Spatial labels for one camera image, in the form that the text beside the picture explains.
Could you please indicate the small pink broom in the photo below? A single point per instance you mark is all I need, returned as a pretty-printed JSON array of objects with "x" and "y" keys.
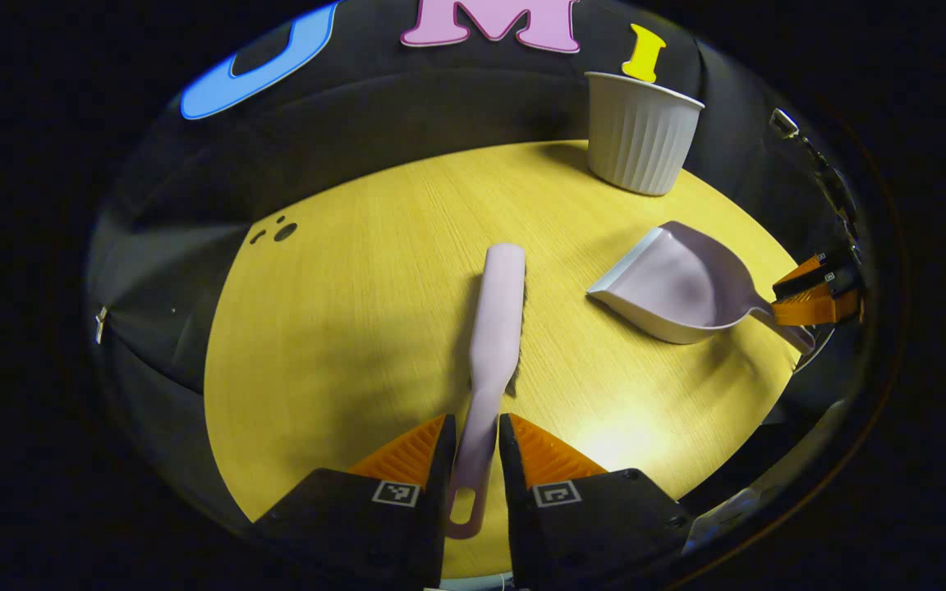
[{"x": 502, "y": 312}]

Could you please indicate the silver clip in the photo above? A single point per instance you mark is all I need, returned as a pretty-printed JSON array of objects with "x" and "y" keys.
[{"x": 784, "y": 121}]

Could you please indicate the white clip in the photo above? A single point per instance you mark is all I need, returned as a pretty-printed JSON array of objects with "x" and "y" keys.
[{"x": 101, "y": 324}]

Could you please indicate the pink dustpan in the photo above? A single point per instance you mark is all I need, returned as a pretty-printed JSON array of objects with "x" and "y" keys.
[{"x": 678, "y": 287}]

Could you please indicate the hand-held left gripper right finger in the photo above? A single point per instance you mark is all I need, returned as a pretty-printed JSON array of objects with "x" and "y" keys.
[{"x": 510, "y": 484}]

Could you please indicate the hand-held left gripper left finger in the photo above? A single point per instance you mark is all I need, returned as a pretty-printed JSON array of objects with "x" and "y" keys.
[{"x": 443, "y": 476}]

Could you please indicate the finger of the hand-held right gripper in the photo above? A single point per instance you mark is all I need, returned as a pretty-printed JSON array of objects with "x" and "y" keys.
[
  {"x": 818, "y": 272},
  {"x": 818, "y": 310}
]

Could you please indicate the white ribbed garbage bin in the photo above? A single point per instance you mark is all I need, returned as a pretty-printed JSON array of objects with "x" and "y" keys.
[{"x": 641, "y": 139}]

